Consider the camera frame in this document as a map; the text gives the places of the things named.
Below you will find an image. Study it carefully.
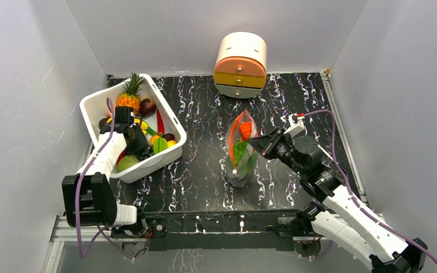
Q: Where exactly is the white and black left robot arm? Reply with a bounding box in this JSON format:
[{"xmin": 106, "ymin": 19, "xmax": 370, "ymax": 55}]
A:
[{"xmin": 61, "ymin": 106, "xmax": 147, "ymax": 237}]

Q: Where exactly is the green toy cabbage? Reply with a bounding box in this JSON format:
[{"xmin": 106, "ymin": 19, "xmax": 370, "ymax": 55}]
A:
[{"xmin": 116, "ymin": 155, "xmax": 141, "ymax": 172}]

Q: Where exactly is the green toy star fruit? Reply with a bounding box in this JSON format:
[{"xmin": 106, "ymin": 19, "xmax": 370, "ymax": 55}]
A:
[{"xmin": 153, "ymin": 137, "xmax": 168, "ymax": 155}]

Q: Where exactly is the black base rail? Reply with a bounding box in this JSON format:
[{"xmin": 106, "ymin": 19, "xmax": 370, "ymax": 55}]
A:
[{"xmin": 111, "ymin": 210, "xmax": 358, "ymax": 253}]

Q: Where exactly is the green toy lettuce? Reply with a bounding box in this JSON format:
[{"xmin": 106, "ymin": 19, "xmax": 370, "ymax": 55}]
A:
[{"xmin": 228, "ymin": 139, "xmax": 258, "ymax": 180}]

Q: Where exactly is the black toy grape bunch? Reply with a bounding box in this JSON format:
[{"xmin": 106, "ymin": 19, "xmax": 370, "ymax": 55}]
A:
[{"xmin": 136, "ymin": 146, "xmax": 154, "ymax": 161}]

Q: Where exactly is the toy pineapple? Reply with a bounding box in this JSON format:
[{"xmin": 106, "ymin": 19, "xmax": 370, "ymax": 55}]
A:
[{"xmin": 116, "ymin": 72, "xmax": 146, "ymax": 114}]

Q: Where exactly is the clear zip bag orange zipper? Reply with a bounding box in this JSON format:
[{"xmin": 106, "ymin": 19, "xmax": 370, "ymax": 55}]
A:
[{"xmin": 225, "ymin": 110, "xmax": 258, "ymax": 188}]

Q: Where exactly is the dark red toy plum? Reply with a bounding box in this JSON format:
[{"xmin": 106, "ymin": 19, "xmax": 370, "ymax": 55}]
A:
[{"xmin": 162, "ymin": 133, "xmax": 175, "ymax": 142}]

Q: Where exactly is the dark brown toy mangosteen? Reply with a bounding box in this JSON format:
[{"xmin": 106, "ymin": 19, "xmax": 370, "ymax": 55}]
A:
[{"xmin": 138, "ymin": 98, "xmax": 157, "ymax": 118}]

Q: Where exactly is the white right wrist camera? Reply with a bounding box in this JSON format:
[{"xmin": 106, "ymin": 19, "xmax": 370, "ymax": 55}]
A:
[{"xmin": 285, "ymin": 113, "xmax": 305, "ymax": 137}]

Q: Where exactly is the white plastic food bin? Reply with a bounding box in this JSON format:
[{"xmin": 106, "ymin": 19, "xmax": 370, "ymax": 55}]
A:
[{"xmin": 80, "ymin": 73, "xmax": 187, "ymax": 183}]

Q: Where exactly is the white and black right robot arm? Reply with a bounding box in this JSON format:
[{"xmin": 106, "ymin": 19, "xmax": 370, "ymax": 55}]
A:
[{"xmin": 247, "ymin": 129, "xmax": 427, "ymax": 272}]

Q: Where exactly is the small yellow toy fruit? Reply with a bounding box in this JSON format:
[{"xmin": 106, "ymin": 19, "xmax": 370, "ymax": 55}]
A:
[{"xmin": 167, "ymin": 140, "xmax": 177, "ymax": 148}]

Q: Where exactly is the round pastel drawer cabinet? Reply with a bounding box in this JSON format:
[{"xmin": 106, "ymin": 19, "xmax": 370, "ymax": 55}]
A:
[{"xmin": 213, "ymin": 32, "xmax": 267, "ymax": 99}]

